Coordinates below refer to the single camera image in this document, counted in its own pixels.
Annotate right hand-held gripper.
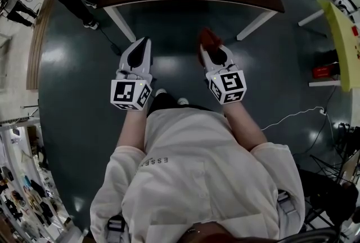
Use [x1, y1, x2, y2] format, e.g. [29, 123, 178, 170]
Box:
[200, 44, 248, 105]

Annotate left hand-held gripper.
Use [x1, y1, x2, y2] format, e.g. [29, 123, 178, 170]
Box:
[110, 37, 154, 111]

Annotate red cloth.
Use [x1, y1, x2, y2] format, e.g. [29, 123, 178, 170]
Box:
[198, 27, 224, 67]

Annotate person's left forearm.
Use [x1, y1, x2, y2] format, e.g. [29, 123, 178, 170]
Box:
[115, 108, 149, 154]

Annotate person's right forearm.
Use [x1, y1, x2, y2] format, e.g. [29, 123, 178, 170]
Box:
[223, 101, 268, 152]

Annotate person's black trousers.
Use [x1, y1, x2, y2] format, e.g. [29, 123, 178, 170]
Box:
[146, 93, 214, 118]

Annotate red box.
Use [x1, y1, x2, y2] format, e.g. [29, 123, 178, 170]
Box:
[312, 65, 335, 79]

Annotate person's white shirt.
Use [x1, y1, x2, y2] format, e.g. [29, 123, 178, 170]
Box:
[89, 108, 306, 243]

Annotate yellow-green table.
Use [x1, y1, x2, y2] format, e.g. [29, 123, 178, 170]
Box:
[298, 0, 360, 93]

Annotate black tripod stand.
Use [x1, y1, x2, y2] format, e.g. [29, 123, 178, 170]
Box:
[309, 151, 360, 181]

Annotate metal shelf rack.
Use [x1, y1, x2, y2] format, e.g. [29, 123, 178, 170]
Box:
[0, 116, 85, 243]

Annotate black power adapter cable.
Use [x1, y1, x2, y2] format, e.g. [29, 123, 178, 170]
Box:
[98, 28, 122, 56]

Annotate white cable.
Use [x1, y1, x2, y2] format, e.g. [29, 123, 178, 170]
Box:
[260, 106, 329, 132]

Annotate grey harness strap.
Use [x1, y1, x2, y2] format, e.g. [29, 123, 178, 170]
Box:
[277, 190, 298, 216]
[106, 215, 127, 243]

